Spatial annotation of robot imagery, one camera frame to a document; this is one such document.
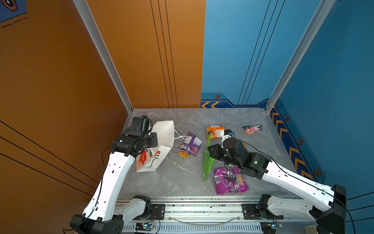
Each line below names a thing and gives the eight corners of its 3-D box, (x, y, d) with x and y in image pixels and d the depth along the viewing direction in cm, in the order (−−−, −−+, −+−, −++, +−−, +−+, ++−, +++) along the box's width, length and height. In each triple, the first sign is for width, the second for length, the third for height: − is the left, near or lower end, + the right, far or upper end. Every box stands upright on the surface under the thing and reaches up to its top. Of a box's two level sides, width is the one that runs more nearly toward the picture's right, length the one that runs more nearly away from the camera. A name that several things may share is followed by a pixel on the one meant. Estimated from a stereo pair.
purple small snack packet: (179, 148, 99) (179, 145, 96) (189, 134, 106) (188, 131, 103) (195, 156, 95) (195, 153, 92) (204, 141, 102) (204, 138, 99)
